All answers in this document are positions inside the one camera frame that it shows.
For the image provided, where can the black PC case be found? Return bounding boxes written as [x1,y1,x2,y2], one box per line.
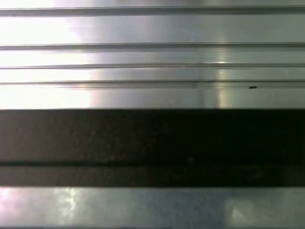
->
[0,108,305,229]

